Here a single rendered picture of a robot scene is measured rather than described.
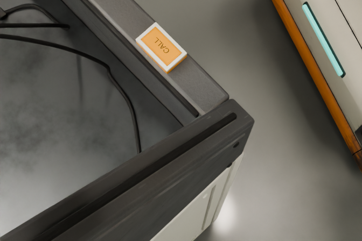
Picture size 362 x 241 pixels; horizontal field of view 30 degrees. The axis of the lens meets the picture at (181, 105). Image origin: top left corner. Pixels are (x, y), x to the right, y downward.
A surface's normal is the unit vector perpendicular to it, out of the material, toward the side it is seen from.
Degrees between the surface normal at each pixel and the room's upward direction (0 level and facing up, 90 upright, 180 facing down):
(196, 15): 0
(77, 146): 0
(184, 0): 0
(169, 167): 43
